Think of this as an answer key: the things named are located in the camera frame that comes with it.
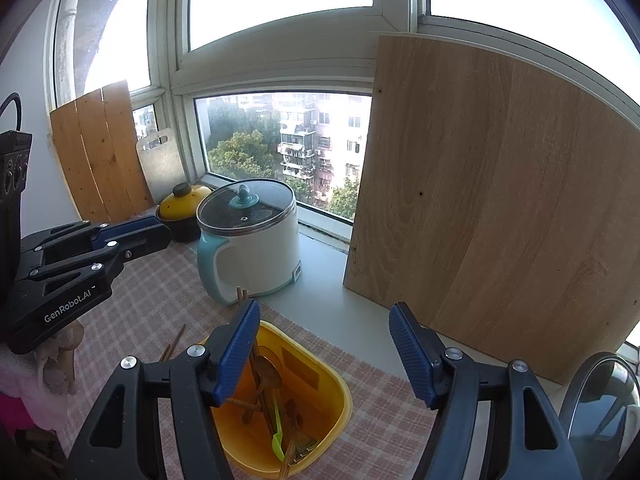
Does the yellow plastic container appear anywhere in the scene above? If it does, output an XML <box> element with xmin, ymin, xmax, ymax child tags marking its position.
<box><xmin>200</xmin><ymin>321</ymin><xmax>353</xmax><ymax>478</ymax></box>

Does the person's left forearm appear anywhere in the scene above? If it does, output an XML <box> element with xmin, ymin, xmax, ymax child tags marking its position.
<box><xmin>0</xmin><ymin>350</ymin><xmax>61</xmax><ymax>433</ymax></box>

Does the apartment building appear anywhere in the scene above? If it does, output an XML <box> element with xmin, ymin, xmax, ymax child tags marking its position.
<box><xmin>272</xmin><ymin>92</ymin><xmax>373</xmax><ymax>211</ymax></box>

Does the floral white rice cooker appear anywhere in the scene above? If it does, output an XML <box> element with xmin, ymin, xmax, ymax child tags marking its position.
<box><xmin>557</xmin><ymin>351</ymin><xmax>640</xmax><ymax>480</ymax></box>

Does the light wooden board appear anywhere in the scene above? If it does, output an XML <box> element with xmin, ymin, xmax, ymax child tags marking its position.
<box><xmin>342</xmin><ymin>35</ymin><xmax>640</xmax><ymax>386</ymax></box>

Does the person's left hand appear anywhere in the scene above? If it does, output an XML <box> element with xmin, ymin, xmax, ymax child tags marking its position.
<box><xmin>32</xmin><ymin>320</ymin><xmax>86</xmax><ymax>396</ymax></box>

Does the orange wooden plank board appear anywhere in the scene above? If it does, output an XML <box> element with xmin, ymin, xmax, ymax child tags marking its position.
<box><xmin>49</xmin><ymin>80</ymin><xmax>155</xmax><ymax>223</ymax></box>

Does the black pot with yellow lid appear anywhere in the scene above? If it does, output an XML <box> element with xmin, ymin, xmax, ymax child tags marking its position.
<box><xmin>156</xmin><ymin>182</ymin><xmax>213</xmax><ymax>243</ymax></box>

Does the white cutting board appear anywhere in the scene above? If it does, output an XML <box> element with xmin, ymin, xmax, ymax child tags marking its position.
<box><xmin>136</xmin><ymin>128</ymin><xmax>188</xmax><ymax>206</ymax></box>

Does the metal spoon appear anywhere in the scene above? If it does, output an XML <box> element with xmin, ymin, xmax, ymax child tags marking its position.
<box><xmin>242</xmin><ymin>354</ymin><xmax>285</xmax><ymax>423</ymax></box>

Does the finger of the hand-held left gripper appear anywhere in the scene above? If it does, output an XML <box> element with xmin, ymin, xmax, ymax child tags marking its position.
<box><xmin>22</xmin><ymin>215</ymin><xmax>163</xmax><ymax>256</ymax></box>
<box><xmin>27</xmin><ymin>225</ymin><xmax>172</xmax><ymax>301</ymax></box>

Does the white teal electric pot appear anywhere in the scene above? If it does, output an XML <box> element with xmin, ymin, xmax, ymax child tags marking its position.
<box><xmin>196</xmin><ymin>179</ymin><xmax>302</xmax><ymax>306</ymax></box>

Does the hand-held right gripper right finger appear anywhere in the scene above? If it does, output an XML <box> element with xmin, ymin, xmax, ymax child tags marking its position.
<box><xmin>389</xmin><ymin>302</ymin><xmax>583</xmax><ymax>480</ymax></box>

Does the metal fork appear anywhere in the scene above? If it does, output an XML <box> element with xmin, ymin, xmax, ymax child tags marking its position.
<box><xmin>290</xmin><ymin>437</ymin><xmax>319</xmax><ymax>463</ymax></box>

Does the green plastic spoon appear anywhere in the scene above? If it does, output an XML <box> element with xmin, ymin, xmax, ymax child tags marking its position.
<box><xmin>270</xmin><ymin>407</ymin><xmax>287</xmax><ymax>462</ymax></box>

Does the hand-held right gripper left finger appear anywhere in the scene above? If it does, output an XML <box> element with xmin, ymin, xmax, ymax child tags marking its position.
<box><xmin>52</xmin><ymin>299</ymin><xmax>262</xmax><ymax>480</ymax></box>

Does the pink checked tablecloth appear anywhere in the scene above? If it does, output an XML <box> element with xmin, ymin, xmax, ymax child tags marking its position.
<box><xmin>65</xmin><ymin>242</ymin><xmax>496</xmax><ymax>480</ymax></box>

